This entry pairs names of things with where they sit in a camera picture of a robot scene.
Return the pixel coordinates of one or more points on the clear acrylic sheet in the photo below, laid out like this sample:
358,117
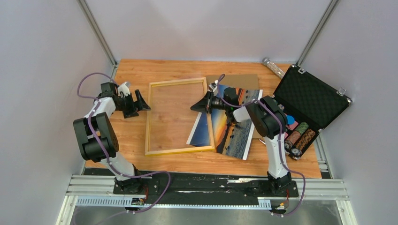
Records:
177,115

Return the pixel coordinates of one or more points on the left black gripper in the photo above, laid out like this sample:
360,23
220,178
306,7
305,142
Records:
139,105

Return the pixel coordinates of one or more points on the yellow wooden picture frame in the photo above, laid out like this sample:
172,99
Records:
178,150

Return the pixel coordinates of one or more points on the black aluminium chip case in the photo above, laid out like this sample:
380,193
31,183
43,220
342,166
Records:
312,103

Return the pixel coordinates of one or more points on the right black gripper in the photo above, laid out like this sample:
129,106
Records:
205,104

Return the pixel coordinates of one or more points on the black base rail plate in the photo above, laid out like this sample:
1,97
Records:
99,187

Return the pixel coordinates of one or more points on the brown cardboard backing board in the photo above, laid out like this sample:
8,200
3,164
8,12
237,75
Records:
245,81

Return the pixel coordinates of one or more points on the sunset landscape photo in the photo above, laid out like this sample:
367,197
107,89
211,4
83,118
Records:
230,138

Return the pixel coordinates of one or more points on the blue round chip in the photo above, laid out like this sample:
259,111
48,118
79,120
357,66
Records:
290,120

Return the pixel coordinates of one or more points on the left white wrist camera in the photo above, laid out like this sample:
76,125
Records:
123,90

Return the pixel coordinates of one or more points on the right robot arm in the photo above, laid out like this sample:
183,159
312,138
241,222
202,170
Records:
268,120

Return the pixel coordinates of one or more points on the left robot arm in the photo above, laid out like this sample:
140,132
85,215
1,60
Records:
97,139

